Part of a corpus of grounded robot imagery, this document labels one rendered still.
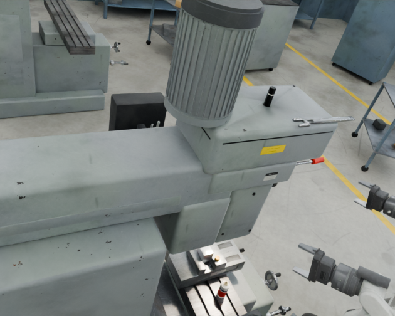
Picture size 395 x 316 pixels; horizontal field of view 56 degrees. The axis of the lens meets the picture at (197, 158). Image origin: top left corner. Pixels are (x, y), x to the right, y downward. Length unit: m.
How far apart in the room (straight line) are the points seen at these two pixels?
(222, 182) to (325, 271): 0.46
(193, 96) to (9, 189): 0.50
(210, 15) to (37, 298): 0.83
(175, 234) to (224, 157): 0.35
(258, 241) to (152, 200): 2.34
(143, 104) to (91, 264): 0.61
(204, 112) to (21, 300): 0.67
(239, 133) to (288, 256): 2.44
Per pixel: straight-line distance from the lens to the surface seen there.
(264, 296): 2.15
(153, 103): 1.39
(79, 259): 1.08
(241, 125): 1.07
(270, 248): 3.37
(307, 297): 3.23
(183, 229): 1.26
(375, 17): 7.28
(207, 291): 1.82
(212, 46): 0.90
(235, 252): 1.90
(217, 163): 1.07
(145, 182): 1.04
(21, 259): 1.09
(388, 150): 4.89
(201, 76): 0.94
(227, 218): 1.37
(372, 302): 1.32
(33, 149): 1.08
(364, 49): 7.38
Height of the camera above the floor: 2.44
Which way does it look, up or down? 38 degrees down
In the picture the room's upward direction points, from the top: 15 degrees clockwise
